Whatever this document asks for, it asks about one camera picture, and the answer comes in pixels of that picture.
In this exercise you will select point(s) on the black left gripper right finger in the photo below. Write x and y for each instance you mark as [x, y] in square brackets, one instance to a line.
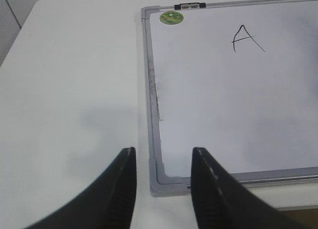
[220, 202]

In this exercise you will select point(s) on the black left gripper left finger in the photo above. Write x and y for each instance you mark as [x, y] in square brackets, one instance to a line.
[107, 203]

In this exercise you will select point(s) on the round green sticker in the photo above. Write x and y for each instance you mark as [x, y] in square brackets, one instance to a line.
[171, 17]

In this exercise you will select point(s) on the white board with grey frame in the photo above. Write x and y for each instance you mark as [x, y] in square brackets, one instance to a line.
[239, 79]

